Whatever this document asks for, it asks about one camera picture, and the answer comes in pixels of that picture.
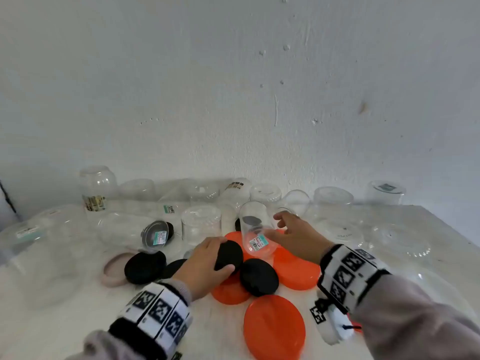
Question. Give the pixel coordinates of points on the person's right hand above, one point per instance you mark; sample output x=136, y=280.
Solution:
x=300, y=239

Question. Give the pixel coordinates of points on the large orange lid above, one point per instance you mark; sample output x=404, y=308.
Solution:
x=273, y=329
x=228, y=294
x=296, y=273

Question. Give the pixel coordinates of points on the group of transparent plastic jars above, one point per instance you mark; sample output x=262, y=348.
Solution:
x=200, y=224

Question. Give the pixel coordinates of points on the pale pink lid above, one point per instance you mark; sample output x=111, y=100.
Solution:
x=114, y=271

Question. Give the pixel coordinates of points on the black white marker wristband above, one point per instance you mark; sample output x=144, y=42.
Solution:
x=161, y=311
x=348, y=273

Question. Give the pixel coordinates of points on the person's left hand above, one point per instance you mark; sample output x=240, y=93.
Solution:
x=198, y=269

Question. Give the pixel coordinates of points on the person's left forearm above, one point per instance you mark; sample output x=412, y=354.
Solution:
x=93, y=350

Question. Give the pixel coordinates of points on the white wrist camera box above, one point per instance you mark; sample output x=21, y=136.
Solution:
x=177, y=356
x=332, y=326

